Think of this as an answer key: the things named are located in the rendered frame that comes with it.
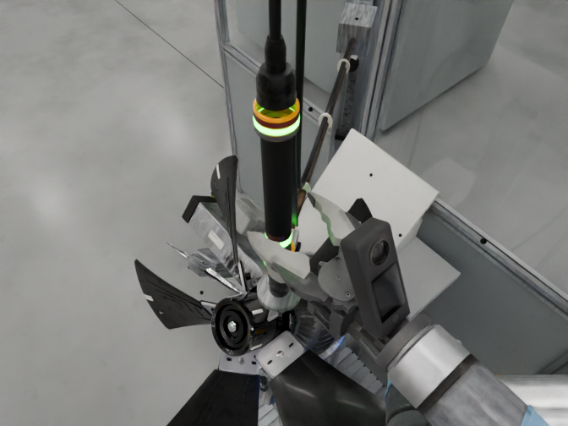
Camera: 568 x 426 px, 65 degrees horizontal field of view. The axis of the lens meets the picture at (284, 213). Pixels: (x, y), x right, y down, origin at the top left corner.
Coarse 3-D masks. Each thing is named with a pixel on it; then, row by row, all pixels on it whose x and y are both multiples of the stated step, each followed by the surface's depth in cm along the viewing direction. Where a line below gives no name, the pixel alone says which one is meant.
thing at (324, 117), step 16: (272, 0) 33; (304, 0) 42; (272, 16) 34; (304, 16) 43; (272, 32) 35; (304, 32) 44; (304, 48) 46; (336, 80) 85; (320, 128) 77; (304, 176) 70
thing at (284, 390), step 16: (304, 352) 92; (288, 368) 90; (304, 368) 89; (320, 368) 89; (272, 384) 88; (288, 384) 88; (304, 384) 87; (320, 384) 87; (336, 384) 87; (352, 384) 87; (288, 400) 86; (304, 400) 86; (320, 400) 85; (336, 400) 85; (352, 400) 85; (368, 400) 84; (288, 416) 85; (304, 416) 84; (320, 416) 84; (336, 416) 84; (352, 416) 83; (368, 416) 83; (384, 416) 82
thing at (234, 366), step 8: (224, 352) 97; (256, 352) 98; (224, 360) 97; (232, 360) 98; (248, 360) 99; (224, 368) 98; (232, 368) 98; (240, 368) 99; (248, 368) 99; (256, 368) 99
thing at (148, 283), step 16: (144, 272) 109; (144, 288) 114; (160, 288) 108; (176, 288) 103; (160, 304) 114; (176, 304) 108; (192, 304) 103; (160, 320) 120; (176, 320) 116; (192, 320) 112; (208, 320) 106
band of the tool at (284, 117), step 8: (256, 104) 43; (296, 104) 43; (256, 112) 41; (264, 112) 44; (272, 112) 45; (280, 112) 45; (288, 112) 44; (296, 112) 41; (264, 120) 40; (272, 120) 40; (280, 120) 40; (288, 120) 40; (272, 128) 41; (280, 128) 41
